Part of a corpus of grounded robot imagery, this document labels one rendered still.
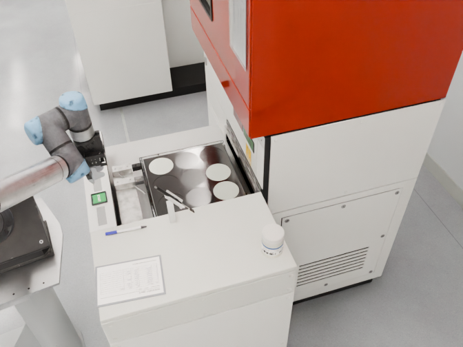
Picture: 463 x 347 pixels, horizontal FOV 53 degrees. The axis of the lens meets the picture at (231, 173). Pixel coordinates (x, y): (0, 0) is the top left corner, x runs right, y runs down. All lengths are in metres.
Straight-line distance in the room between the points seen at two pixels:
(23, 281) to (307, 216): 1.10
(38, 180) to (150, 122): 2.39
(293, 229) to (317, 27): 0.90
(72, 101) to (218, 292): 0.72
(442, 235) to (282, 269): 1.68
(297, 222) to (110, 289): 0.82
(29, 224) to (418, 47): 1.44
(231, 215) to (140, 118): 2.19
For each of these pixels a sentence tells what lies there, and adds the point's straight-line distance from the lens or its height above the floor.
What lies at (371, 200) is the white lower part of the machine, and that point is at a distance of 2.05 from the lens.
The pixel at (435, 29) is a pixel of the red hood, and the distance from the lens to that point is 1.64.
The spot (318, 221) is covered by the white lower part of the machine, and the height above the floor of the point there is 0.70.
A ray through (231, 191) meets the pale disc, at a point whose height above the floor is 0.90.
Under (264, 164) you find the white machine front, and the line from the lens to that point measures 1.62.
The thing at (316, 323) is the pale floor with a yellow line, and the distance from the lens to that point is 2.53.
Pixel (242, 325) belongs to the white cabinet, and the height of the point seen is 0.69.
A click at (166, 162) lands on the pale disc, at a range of 1.95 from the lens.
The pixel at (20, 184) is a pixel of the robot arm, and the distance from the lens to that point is 1.30.
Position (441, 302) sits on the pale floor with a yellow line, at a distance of 2.76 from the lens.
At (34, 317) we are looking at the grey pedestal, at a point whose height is 0.47.
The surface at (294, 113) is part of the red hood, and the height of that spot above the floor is 1.29.
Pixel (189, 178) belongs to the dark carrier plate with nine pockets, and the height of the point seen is 0.90.
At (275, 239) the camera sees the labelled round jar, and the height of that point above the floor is 1.06.
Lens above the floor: 2.21
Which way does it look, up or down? 44 degrees down
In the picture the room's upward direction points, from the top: 1 degrees counter-clockwise
